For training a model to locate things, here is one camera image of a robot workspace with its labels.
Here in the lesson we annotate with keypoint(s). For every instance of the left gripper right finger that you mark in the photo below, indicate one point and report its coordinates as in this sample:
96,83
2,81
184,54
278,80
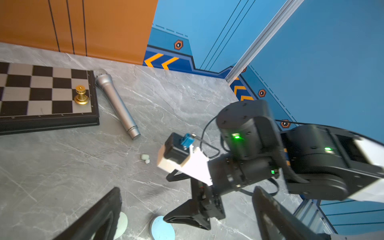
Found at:
276,222

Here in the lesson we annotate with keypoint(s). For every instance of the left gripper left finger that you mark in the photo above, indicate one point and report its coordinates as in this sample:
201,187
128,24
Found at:
99,223

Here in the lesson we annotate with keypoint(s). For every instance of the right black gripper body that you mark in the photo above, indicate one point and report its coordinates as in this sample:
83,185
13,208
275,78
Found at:
210,204

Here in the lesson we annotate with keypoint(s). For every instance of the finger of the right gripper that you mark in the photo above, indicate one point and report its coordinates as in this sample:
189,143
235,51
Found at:
176,176
189,213

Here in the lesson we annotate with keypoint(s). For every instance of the green charging case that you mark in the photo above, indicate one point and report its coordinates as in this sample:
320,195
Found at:
121,226

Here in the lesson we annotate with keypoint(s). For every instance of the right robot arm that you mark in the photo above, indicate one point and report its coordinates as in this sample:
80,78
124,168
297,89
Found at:
318,162

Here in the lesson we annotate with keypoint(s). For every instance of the blue charging case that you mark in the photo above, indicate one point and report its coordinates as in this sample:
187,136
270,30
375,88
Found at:
161,230

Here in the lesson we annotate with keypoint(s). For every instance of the golden chess piece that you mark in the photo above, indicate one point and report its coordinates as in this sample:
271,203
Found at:
81,98

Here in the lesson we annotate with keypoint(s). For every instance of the silver microphone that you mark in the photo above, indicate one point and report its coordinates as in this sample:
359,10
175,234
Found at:
105,82

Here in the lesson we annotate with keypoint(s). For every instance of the black white chessboard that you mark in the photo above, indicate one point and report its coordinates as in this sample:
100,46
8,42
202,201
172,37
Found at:
40,98

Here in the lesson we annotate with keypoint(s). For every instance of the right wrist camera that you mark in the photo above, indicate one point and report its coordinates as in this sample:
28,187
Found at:
178,153

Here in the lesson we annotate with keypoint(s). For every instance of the aluminium front rail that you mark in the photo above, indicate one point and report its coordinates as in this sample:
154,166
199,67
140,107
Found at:
311,215

